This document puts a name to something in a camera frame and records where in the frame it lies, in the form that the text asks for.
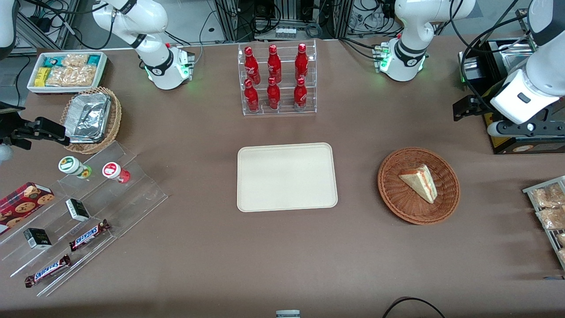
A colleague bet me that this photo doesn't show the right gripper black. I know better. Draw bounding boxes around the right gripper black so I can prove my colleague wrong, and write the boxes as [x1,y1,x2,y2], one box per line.
[0,117,70,151]

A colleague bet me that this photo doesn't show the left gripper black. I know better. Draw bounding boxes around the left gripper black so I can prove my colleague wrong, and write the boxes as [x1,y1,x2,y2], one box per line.
[452,96,490,122]

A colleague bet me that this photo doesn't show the triangular sandwich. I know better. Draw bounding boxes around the triangular sandwich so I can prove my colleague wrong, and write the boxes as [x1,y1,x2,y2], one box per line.
[399,164,438,204]

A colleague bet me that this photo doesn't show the light wicker basket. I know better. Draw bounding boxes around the light wicker basket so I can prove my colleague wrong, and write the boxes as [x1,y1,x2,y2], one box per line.
[60,87,122,155]

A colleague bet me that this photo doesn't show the brown wicker basket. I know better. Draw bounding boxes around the brown wicker basket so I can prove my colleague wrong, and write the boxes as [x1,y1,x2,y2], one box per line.
[377,147,461,226]

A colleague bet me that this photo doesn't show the beige plastic tray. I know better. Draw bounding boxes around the beige plastic tray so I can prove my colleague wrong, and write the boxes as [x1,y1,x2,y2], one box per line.
[237,142,338,213]

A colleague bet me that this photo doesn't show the green lid cup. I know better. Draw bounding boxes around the green lid cup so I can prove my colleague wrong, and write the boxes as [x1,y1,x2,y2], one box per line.
[58,156,93,179]

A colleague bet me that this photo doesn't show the white snack bin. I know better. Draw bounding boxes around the white snack bin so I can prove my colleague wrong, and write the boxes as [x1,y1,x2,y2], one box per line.
[26,51,109,95]

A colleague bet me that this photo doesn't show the aluminium foil container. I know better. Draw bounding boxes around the aluminium foil container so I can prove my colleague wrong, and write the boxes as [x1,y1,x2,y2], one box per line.
[65,93,112,144]

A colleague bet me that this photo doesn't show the red tartan cookie box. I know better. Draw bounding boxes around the red tartan cookie box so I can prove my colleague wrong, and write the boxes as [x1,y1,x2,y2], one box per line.
[0,182,56,235]

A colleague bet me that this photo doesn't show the large clear cracker bag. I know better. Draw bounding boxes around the large clear cracker bag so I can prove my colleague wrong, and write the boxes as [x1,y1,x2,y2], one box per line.
[45,65,98,87]

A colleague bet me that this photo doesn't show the black food warmer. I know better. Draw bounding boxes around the black food warmer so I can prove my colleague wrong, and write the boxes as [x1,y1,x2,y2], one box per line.
[458,38,565,155]

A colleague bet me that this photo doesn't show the red lid cup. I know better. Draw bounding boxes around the red lid cup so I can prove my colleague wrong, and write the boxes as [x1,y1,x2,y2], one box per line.
[102,162,131,184]

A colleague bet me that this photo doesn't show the small black box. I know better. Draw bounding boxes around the small black box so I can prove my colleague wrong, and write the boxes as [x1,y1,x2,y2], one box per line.
[65,198,91,222]
[23,227,53,250]

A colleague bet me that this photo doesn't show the small clear cracker bag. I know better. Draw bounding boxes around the small clear cracker bag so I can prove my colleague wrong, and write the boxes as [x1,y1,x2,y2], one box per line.
[62,54,89,68]

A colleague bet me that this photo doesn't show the snickers bar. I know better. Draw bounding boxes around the snickers bar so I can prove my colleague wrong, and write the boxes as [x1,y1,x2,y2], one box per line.
[24,254,72,288]
[69,219,111,252]

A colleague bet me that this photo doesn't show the clear acrylic stepped display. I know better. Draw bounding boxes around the clear acrylic stepped display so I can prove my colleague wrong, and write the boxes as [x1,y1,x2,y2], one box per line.
[0,140,169,297]

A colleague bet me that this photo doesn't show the red cola bottle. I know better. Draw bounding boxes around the red cola bottle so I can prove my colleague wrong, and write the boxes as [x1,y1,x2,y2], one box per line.
[244,79,260,113]
[294,77,308,110]
[267,44,282,83]
[267,76,281,110]
[295,43,309,82]
[244,46,261,85]

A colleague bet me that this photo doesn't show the clear acrylic bottle rack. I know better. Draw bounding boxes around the clear acrylic bottle rack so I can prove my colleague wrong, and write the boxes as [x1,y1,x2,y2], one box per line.
[237,39,317,116]

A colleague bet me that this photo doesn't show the right wrist black bracket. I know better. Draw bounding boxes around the right wrist black bracket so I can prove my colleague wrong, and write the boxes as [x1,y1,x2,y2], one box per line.
[0,102,26,117]

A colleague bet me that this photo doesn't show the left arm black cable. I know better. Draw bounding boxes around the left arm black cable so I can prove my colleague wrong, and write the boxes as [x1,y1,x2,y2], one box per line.
[449,0,532,116]

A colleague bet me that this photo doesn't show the grey wire rack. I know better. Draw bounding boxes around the grey wire rack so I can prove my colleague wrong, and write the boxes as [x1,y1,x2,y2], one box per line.
[522,175,565,271]

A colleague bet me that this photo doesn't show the aluminium frame post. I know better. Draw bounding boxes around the aluminium frame post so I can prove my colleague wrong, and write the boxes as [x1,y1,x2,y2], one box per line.
[335,0,354,39]
[215,0,241,42]

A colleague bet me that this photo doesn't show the black floor cable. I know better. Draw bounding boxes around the black floor cable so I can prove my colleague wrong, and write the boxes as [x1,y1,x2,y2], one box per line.
[382,297,446,318]

